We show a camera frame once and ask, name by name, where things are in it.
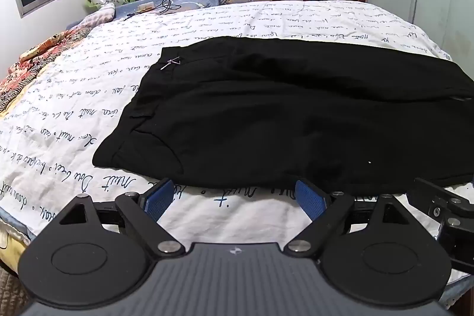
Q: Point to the floral patterned quilt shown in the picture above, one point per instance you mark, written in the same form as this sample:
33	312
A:
37	53

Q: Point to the white script printed blanket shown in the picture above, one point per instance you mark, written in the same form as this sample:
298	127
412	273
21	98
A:
111	53

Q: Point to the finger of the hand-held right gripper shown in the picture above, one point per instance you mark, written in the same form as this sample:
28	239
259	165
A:
440	198

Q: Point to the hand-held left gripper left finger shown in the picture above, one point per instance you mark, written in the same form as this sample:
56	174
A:
160	198

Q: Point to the black pants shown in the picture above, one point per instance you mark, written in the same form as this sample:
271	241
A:
259	108

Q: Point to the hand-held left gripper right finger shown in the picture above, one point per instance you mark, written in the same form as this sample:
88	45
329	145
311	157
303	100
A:
308	198

